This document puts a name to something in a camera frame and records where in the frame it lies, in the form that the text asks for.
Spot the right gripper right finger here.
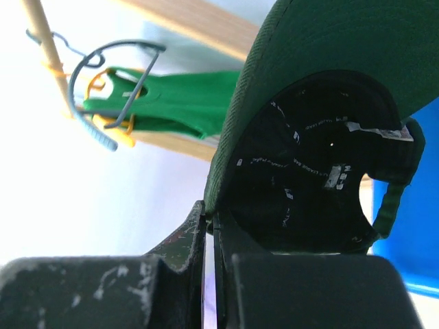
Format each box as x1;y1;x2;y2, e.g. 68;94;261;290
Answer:
213;210;422;328

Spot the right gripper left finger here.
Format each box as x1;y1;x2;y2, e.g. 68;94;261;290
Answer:
1;201;206;328

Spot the blue plastic bin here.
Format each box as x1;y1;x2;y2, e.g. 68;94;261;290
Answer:
372;99;438;299

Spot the dark green cap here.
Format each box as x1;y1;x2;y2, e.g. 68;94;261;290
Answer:
204;1;438;253

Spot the yellow hanger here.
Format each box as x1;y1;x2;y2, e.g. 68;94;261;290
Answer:
40;60;149;149

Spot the green tank top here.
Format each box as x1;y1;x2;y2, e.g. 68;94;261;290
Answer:
83;66;240;139

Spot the grey-blue hanger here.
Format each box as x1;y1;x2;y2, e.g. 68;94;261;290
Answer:
25;28;167;153

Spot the wooden clothes rack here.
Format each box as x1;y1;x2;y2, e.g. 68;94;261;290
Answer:
21;1;259;162

